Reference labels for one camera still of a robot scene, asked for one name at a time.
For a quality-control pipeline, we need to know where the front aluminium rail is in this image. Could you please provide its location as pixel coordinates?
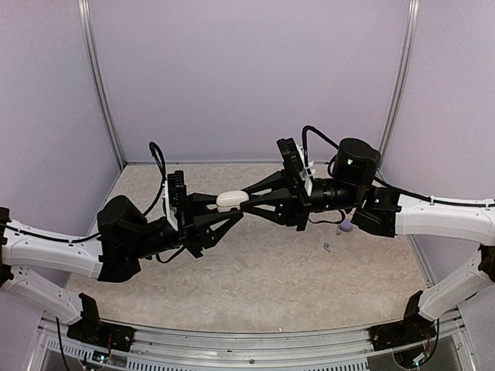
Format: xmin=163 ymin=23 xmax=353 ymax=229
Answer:
xmin=21 ymin=310 xmax=479 ymax=370

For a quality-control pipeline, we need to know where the white earbud charging case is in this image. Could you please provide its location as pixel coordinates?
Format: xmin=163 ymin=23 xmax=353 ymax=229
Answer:
xmin=216 ymin=190 xmax=249 ymax=213

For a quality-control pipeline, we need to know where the aluminium frame post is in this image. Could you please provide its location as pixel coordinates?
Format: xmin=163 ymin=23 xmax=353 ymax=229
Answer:
xmin=77 ymin=0 xmax=127 ymax=172
xmin=378 ymin=0 xmax=421 ymax=170

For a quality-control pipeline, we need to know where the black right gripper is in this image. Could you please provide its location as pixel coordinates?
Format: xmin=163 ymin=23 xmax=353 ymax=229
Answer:
xmin=238 ymin=168 xmax=362 ymax=232

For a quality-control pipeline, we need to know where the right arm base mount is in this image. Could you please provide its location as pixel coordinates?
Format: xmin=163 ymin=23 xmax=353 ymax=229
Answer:
xmin=369 ymin=291 xmax=438 ymax=351

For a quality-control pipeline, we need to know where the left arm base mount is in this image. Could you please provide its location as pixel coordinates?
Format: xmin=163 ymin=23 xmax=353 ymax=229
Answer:
xmin=67 ymin=293 xmax=135 ymax=352

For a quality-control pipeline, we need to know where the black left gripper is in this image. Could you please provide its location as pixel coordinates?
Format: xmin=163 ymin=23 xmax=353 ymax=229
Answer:
xmin=129 ymin=192 xmax=243 ymax=260

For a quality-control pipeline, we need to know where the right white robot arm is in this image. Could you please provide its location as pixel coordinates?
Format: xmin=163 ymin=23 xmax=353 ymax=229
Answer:
xmin=241 ymin=138 xmax=494 ymax=343

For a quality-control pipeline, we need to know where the right aluminium frame post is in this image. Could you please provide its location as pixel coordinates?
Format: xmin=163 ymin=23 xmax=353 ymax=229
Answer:
xmin=378 ymin=0 xmax=421 ymax=170

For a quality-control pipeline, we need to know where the purple round earbud case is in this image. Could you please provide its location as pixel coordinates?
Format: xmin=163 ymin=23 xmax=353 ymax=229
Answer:
xmin=336 ymin=217 xmax=353 ymax=236

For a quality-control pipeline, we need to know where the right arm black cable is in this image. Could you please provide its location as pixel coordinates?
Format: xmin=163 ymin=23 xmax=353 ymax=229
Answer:
xmin=301 ymin=124 xmax=495 ymax=206

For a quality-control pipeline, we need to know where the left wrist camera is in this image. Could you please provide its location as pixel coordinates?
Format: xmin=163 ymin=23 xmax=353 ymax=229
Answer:
xmin=162 ymin=170 xmax=186 ymax=232

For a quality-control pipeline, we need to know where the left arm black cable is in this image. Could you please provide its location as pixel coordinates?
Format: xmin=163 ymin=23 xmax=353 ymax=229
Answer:
xmin=142 ymin=141 xmax=168 ymax=217

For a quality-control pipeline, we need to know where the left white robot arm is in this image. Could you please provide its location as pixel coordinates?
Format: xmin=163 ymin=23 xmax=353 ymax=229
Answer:
xmin=1 ymin=194 xmax=244 ymax=344

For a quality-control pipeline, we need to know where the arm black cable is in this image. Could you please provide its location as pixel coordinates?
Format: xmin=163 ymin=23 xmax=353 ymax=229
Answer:
xmin=301 ymin=124 xmax=495 ymax=206
xmin=142 ymin=141 xmax=168 ymax=217

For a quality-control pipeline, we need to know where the left aluminium frame post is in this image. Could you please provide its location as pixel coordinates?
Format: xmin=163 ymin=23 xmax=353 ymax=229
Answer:
xmin=77 ymin=0 xmax=127 ymax=172

